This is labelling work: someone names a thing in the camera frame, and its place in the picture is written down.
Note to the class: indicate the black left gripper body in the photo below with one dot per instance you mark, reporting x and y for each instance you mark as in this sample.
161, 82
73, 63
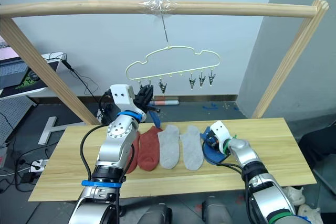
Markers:
141, 100

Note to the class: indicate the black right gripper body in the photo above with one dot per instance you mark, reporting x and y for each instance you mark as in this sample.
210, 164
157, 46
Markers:
213, 142

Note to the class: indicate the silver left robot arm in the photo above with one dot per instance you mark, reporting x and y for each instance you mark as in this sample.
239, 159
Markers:
118, 142

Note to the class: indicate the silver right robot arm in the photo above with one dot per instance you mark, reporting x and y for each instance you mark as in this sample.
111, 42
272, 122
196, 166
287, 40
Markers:
265, 179

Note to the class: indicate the metal hanger clip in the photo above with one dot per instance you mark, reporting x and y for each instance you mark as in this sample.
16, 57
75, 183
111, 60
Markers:
192, 82
163, 86
201, 80
149, 83
211, 78
140, 85

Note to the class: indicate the metal hanger hook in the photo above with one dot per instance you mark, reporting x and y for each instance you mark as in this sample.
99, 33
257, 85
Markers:
165, 28

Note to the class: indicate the grey and red roll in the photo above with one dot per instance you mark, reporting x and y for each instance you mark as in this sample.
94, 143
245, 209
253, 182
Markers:
165, 102

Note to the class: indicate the grey sock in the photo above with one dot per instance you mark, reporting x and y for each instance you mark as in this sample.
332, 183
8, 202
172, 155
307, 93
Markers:
168, 148
191, 150

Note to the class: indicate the blue tape scrap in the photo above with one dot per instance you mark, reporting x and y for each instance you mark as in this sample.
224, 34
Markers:
210, 107

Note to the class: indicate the red sock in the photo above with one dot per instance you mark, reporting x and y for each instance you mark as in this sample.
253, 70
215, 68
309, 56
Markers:
133, 155
149, 150

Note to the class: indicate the dark rounded shape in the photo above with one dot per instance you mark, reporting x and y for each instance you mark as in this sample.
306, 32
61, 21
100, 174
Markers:
218, 211
155, 214

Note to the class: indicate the clear tape wrap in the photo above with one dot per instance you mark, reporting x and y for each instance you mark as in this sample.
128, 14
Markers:
157, 5

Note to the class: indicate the white shoe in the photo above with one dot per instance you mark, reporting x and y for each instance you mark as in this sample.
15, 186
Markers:
294, 195
311, 212

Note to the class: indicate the white T-shaped table foot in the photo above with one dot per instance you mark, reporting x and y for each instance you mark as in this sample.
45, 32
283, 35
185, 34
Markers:
48, 129

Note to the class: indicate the wooden rack slanted leg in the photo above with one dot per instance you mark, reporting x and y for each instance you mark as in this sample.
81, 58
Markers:
47, 74
288, 58

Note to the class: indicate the wooden rack top rod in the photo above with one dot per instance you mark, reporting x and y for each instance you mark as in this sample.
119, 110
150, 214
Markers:
78, 7

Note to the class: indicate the black desk mat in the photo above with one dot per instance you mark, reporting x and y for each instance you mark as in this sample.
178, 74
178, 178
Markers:
34, 82

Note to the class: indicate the white desk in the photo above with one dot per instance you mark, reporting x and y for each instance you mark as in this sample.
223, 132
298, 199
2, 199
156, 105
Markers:
31, 91

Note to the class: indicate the white power strip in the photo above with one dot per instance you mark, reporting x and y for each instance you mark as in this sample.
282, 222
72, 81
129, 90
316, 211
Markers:
39, 165

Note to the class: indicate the grey perforated board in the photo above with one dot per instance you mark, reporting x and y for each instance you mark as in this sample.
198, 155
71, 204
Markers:
13, 119

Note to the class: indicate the grey laptop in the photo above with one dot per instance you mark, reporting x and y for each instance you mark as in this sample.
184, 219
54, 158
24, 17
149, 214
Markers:
13, 73

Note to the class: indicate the black power adapter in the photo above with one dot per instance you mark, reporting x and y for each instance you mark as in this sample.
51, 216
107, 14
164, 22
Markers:
26, 177

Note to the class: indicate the pink screen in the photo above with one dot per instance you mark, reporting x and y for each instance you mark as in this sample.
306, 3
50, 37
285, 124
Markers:
8, 51

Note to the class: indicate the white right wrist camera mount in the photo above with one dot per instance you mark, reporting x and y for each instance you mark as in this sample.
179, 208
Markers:
221, 132

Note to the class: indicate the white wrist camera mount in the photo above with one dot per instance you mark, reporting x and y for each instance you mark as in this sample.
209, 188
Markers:
221, 132
121, 95

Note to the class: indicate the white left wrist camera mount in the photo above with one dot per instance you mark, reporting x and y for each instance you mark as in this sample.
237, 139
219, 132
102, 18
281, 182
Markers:
121, 95

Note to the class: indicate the cream clip hanger frame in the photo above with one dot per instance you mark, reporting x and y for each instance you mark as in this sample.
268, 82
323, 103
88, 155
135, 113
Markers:
147, 56

